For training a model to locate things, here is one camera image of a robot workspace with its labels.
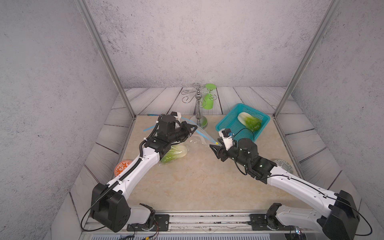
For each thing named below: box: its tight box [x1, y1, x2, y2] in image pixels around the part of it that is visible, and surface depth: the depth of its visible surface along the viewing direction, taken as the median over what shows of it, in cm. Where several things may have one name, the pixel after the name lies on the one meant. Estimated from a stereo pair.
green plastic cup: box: [203, 83, 217, 110], surface depth 110 cm
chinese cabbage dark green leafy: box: [160, 144, 188, 164], surface depth 93 cm
